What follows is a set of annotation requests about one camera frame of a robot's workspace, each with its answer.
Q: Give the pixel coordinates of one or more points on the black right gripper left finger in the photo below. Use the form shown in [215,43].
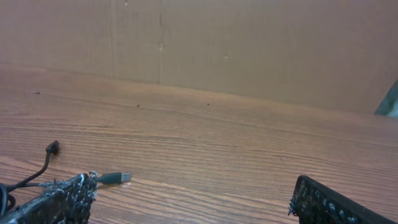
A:
[67,201]

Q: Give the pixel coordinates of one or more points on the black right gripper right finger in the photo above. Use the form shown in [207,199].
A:
[315,203]

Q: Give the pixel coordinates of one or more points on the grey object at wall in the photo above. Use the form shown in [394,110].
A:
[388,106]

